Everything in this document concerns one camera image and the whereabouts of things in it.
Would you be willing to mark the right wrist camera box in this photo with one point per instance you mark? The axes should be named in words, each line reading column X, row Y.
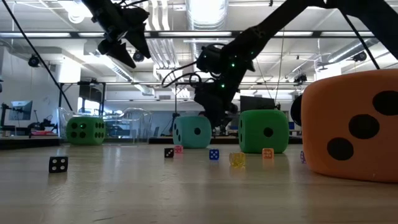
column 205, row 95

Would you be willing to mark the small blue die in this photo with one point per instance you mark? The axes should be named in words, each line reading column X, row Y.
column 214, row 154

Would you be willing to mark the small yellow die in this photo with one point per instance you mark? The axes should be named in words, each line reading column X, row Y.
column 237, row 158

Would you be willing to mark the black ceiling spotlight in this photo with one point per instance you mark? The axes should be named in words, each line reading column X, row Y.
column 360, row 56
column 300, row 78
column 34, row 60
column 138, row 56

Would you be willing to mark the blue box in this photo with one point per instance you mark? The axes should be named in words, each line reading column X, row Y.
column 291, row 125

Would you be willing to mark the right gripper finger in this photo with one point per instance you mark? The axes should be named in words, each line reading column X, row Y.
column 219, row 123

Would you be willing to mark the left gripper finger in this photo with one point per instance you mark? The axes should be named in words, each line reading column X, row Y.
column 141, row 43
column 119, row 56

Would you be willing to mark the black monitor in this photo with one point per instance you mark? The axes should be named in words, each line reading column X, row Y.
column 256, row 104

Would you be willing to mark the white cylindrical camera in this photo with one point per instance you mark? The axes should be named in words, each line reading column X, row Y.
column 296, row 110

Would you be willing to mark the slim silver ventilation duct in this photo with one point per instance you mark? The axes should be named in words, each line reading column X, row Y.
column 351, row 49

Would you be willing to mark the overhead frame beam with lights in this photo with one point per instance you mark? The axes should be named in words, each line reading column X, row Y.
column 74, row 34

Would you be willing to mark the large green foam die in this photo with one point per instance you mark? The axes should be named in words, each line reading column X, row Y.
column 263, row 131
column 85, row 130

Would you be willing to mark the large silver ventilation duct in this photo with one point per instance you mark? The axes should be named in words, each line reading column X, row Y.
column 206, row 12

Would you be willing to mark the small black die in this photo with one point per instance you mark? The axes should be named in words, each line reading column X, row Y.
column 58, row 164
column 168, row 152

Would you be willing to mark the clear plastic bin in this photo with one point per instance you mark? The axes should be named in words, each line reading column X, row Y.
column 133, row 124

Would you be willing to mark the small red die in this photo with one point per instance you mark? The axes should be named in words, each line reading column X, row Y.
column 178, row 149

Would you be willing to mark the large orange foam die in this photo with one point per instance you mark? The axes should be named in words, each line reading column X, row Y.
column 351, row 124

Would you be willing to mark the large teal foam die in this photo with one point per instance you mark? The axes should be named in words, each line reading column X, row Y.
column 191, row 131

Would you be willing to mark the grey-screen monitor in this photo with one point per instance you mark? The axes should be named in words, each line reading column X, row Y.
column 21, row 109

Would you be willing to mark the small orange die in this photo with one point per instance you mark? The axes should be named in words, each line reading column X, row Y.
column 267, row 153

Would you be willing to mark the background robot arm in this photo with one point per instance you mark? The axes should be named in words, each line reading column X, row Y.
column 40, row 126

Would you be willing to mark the small purple die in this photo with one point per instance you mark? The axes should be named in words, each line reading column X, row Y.
column 302, row 156

